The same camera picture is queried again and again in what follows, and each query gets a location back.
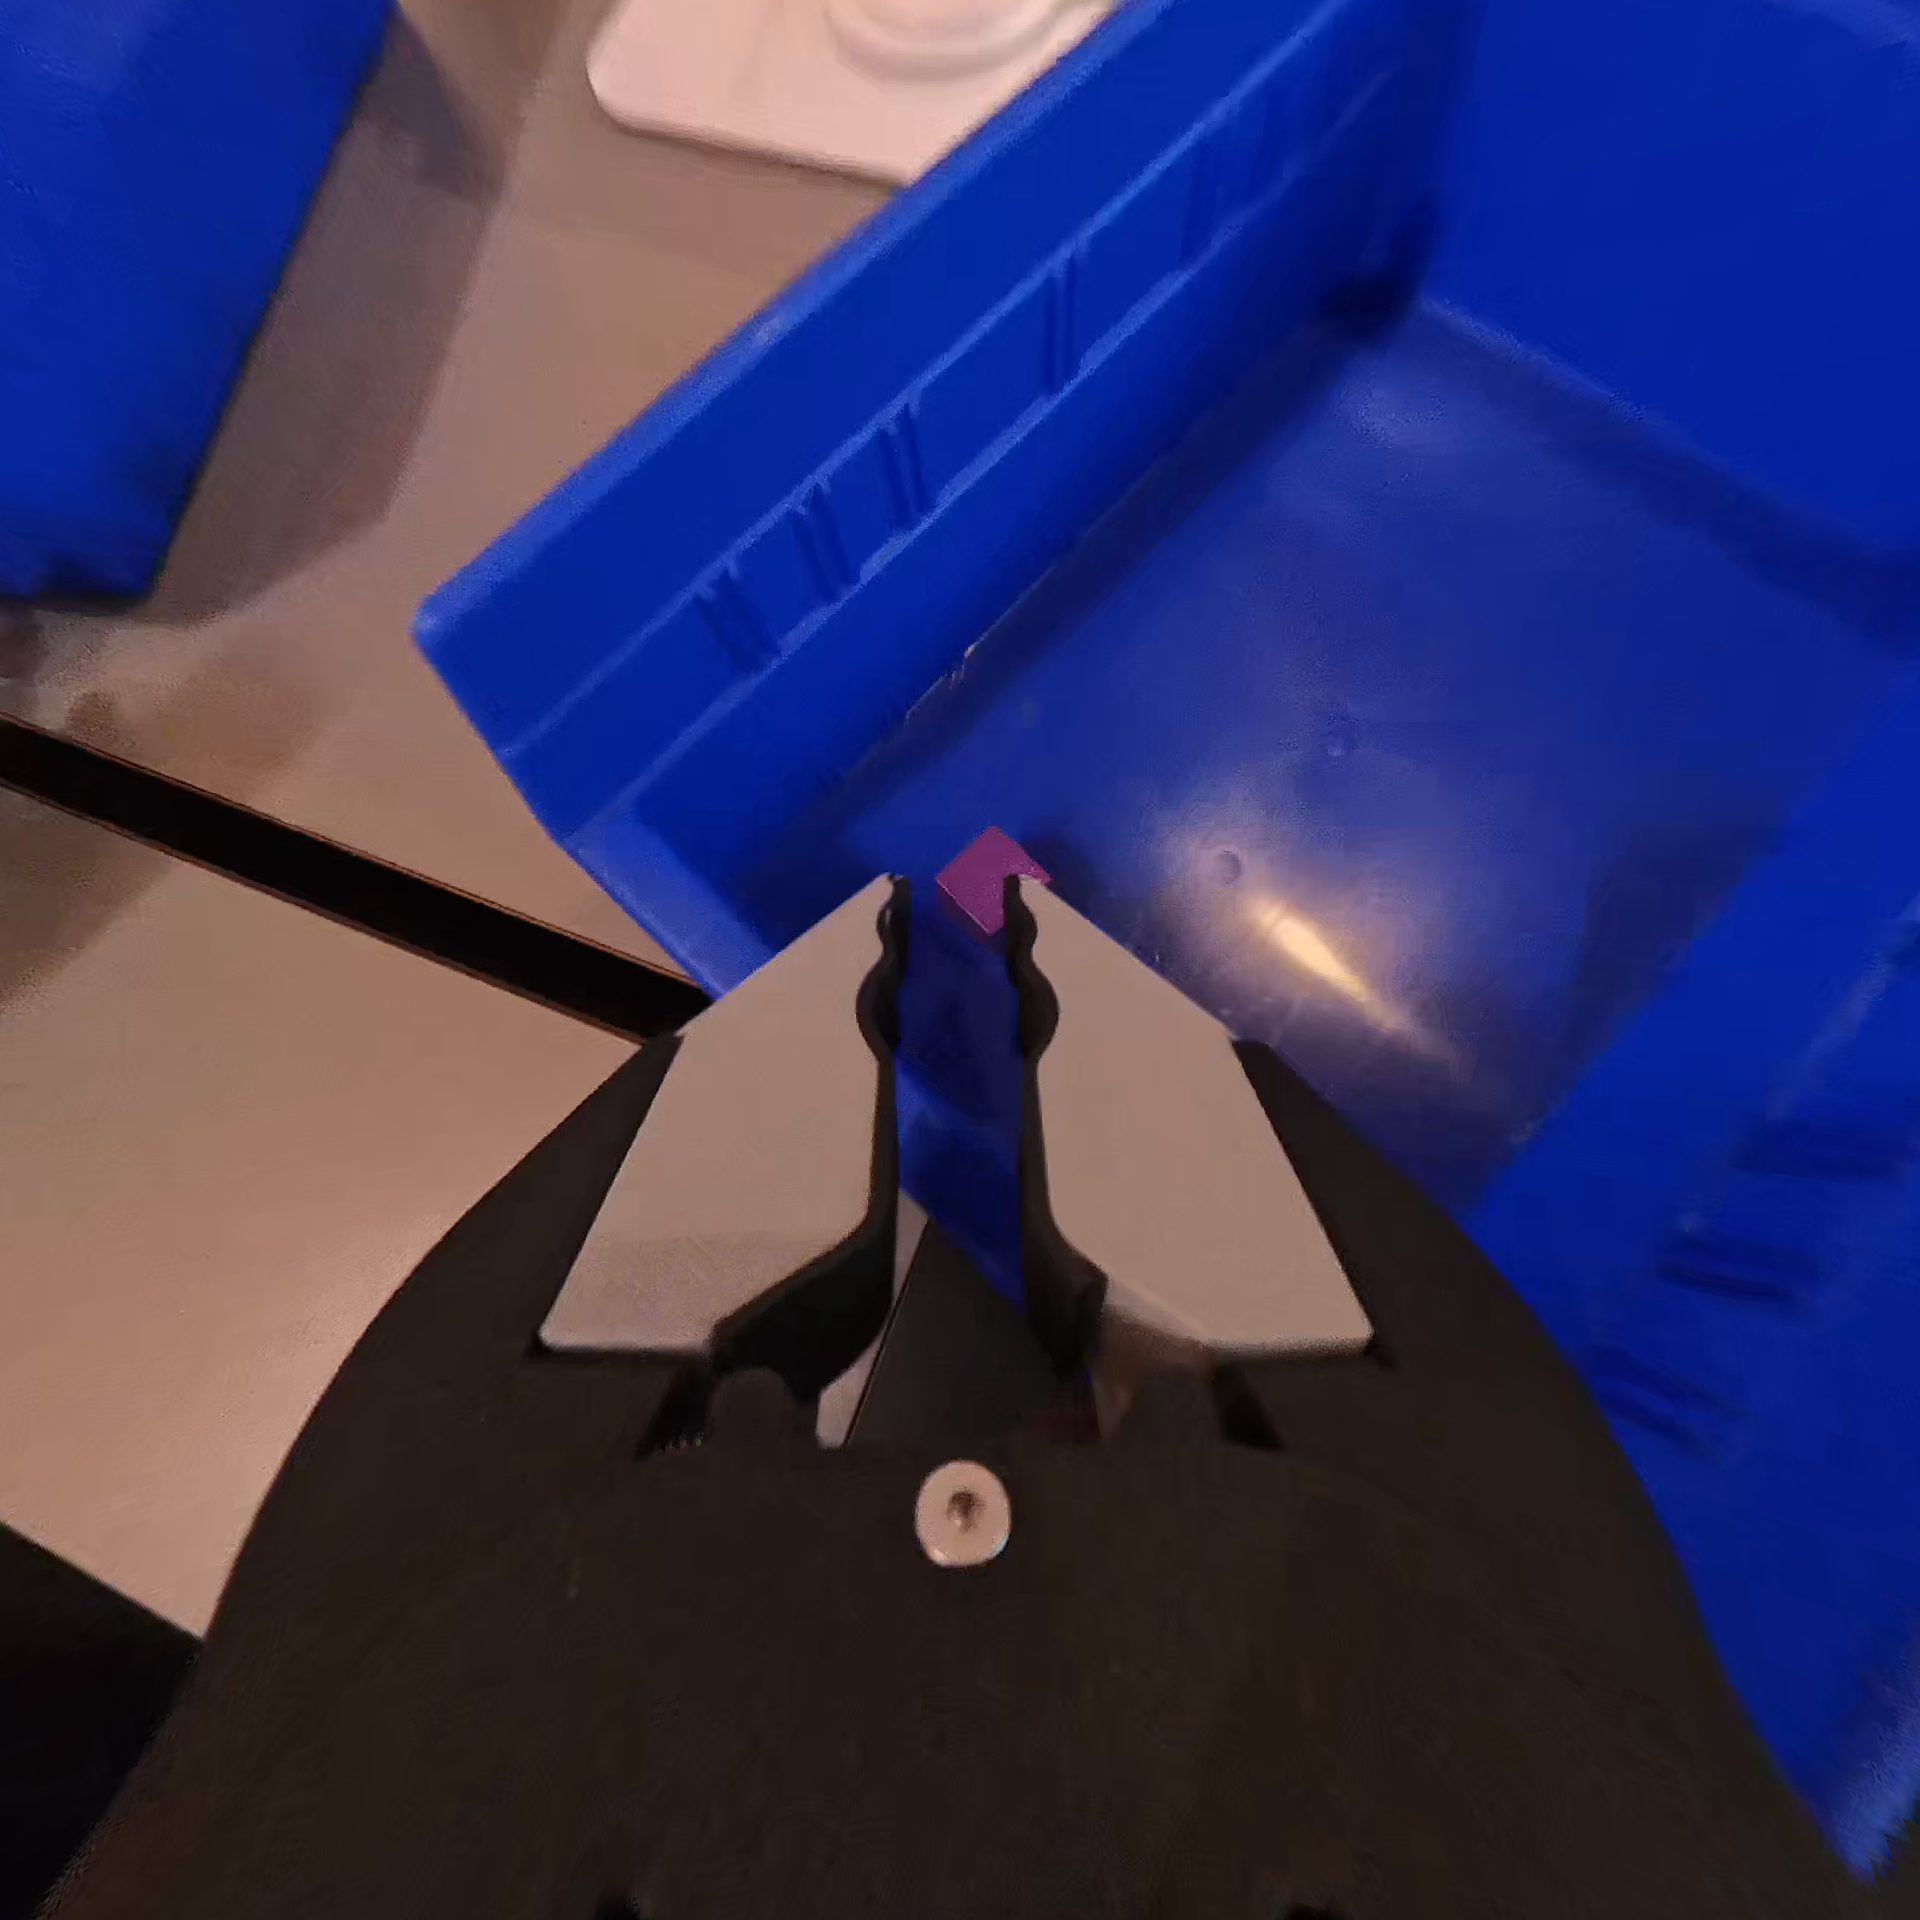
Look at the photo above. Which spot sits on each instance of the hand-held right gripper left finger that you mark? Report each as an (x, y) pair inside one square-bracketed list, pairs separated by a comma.
[(718, 1205)]

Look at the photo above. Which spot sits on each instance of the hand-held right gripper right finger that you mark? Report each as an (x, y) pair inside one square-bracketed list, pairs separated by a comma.
[(1187, 1186)]

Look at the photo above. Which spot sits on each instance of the purple cube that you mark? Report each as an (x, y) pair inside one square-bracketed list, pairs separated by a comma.
[(978, 890)]

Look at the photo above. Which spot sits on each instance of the blue plastic bin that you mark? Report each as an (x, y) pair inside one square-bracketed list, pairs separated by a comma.
[(149, 307), (1352, 603)]

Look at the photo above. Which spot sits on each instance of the wooden document stand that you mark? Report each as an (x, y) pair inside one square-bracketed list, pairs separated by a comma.
[(748, 109)]

